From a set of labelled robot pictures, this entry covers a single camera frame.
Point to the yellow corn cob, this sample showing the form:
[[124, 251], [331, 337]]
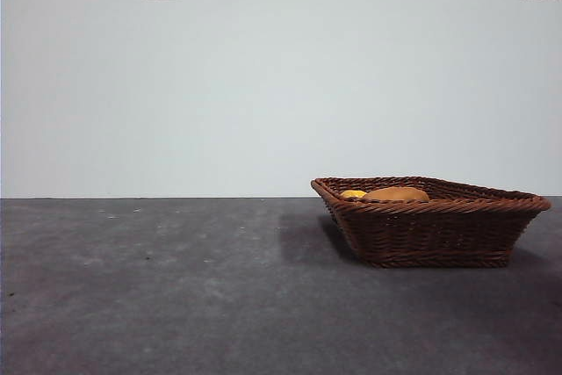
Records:
[[353, 193]]

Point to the brown potato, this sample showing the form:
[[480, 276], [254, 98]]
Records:
[[395, 194]]

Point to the brown wicker basket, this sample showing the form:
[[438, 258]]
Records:
[[430, 234]]

